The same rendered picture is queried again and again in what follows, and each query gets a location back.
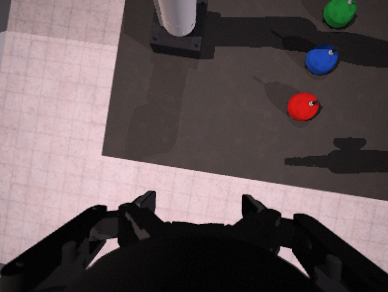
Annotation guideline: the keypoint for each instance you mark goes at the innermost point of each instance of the blue dome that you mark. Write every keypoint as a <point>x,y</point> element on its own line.
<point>321,58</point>

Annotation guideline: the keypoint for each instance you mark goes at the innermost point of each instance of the red dome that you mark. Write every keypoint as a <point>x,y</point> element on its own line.
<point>301,107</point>

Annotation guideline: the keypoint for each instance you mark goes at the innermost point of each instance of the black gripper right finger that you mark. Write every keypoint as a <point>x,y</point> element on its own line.
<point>329,261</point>

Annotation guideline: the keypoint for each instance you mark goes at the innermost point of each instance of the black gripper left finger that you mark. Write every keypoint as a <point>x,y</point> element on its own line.
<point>54,262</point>

